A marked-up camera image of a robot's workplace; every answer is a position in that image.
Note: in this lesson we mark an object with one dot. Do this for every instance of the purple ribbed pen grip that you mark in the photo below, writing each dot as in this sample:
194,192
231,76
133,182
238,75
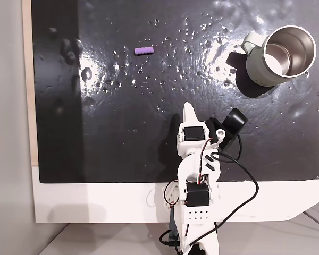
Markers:
144,50

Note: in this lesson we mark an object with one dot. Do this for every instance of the pale green steel-lined mug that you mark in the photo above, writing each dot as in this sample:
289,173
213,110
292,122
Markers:
255,71

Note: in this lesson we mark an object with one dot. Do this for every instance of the black table clamp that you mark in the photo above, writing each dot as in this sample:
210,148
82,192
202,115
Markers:
173,220

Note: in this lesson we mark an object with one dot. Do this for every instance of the black oval camera box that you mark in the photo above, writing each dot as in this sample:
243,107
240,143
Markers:
234,119

